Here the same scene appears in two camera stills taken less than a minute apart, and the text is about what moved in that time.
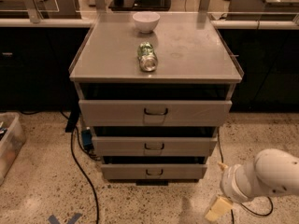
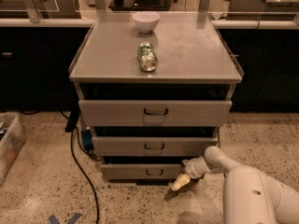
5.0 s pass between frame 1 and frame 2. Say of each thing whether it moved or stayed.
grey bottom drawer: stayed
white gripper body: moved
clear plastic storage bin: stayed
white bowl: stayed
